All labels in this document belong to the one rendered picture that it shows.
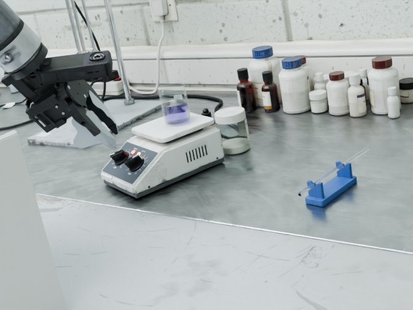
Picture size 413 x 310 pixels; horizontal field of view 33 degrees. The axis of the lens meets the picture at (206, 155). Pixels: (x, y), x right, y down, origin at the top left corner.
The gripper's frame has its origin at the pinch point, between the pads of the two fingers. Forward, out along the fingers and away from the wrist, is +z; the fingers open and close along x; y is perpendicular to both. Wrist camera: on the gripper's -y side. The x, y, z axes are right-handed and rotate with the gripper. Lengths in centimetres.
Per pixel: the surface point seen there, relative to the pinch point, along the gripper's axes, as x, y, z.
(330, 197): 18.0, -28.3, 18.6
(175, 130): -4.8, -6.9, 8.3
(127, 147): -6.4, 3.4, 7.5
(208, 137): -4.7, -10.8, 13.1
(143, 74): -69, 16, 27
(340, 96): -21.1, -32.3, 31.2
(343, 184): 14.7, -30.4, 20.5
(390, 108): -14, -40, 34
